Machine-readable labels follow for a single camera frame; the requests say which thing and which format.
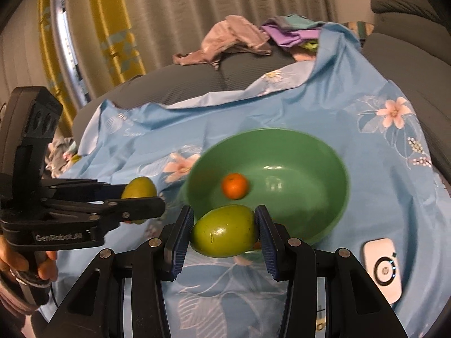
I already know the grey sofa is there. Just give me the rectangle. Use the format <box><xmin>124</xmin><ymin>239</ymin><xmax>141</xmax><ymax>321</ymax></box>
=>
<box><xmin>72</xmin><ymin>0</ymin><xmax>451</xmax><ymax>219</ymax></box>

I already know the purple garment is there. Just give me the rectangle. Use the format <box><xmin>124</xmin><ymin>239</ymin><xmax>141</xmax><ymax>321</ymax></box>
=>
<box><xmin>261</xmin><ymin>21</ymin><xmax>323</xmax><ymax>48</ymax></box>

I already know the white device with round button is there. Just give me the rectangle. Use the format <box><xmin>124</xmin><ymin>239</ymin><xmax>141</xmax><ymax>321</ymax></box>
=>
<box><xmin>363</xmin><ymin>238</ymin><xmax>404</xmax><ymax>305</ymax></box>

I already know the person's left hand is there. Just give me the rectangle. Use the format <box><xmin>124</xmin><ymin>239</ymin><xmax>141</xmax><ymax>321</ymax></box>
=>
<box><xmin>0</xmin><ymin>234</ymin><xmax>59</xmax><ymax>286</ymax></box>

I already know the green patterned cushion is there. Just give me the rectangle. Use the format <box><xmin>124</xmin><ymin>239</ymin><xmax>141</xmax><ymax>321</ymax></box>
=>
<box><xmin>347</xmin><ymin>21</ymin><xmax>374</xmax><ymax>37</ymax></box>

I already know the floral patterned fabric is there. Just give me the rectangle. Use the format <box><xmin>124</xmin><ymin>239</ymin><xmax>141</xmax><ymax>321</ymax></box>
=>
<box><xmin>46</xmin><ymin>137</ymin><xmax>83</xmax><ymax>178</ymax></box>

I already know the pinkish grey garment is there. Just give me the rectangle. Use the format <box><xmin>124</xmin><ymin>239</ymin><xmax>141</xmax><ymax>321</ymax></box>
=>
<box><xmin>173</xmin><ymin>15</ymin><xmax>273</xmax><ymax>69</ymax></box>

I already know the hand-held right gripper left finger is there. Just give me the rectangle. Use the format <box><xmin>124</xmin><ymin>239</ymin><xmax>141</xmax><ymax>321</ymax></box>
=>
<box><xmin>41</xmin><ymin>205</ymin><xmax>195</xmax><ymax>338</ymax></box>

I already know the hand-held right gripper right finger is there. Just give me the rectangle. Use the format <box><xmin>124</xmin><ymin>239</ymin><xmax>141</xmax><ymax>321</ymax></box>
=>
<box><xmin>254</xmin><ymin>204</ymin><xmax>411</xmax><ymax>338</ymax></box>

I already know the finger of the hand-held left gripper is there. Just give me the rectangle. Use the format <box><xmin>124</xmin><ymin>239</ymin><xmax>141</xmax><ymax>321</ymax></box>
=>
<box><xmin>38</xmin><ymin>179</ymin><xmax>128</xmax><ymax>202</ymax></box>
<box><xmin>45</xmin><ymin>197</ymin><xmax>166</xmax><ymax>232</ymax></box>

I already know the beige curtain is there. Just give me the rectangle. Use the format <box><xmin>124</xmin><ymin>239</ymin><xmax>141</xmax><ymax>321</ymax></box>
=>
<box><xmin>0</xmin><ymin>0</ymin><xmax>339</xmax><ymax>113</ymax></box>

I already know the orange tangerine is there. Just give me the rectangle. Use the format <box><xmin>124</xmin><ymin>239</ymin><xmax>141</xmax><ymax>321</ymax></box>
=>
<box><xmin>221</xmin><ymin>173</ymin><xmax>250</xmax><ymax>200</ymax></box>

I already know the small green mango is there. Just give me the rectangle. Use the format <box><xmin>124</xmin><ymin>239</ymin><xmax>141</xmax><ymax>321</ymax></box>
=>
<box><xmin>121</xmin><ymin>177</ymin><xmax>158</xmax><ymax>225</ymax></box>

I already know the large green mango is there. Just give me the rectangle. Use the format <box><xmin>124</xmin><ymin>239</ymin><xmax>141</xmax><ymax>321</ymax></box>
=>
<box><xmin>190</xmin><ymin>205</ymin><xmax>259</xmax><ymax>258</ymax></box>

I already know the person's left forearm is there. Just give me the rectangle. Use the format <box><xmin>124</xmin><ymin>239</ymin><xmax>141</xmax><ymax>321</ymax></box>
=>
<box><xmin>0</xmin><ymin>278</ymin><xmax>39</xmax><ymax>338</ymax></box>

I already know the yellow patterned curtain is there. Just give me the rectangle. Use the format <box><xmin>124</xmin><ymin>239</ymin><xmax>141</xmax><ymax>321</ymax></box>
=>
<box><xmin>37</xmin><ymin>0</ymin><xmax>147</xmax><ymax>113</ymax></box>

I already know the chrome pole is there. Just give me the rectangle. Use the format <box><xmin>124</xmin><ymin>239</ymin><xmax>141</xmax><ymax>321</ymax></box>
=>
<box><xmin>49</xmin><ymin>0</ymin><xmax>89</xmax><ymax>108</ymax></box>

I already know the light blue floral cloth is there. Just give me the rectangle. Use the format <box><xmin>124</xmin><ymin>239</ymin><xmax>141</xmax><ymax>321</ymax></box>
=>
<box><xmin>35</xmin><ymin>23</ymin><xmax>451</xmax><ymax>338</ymax></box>

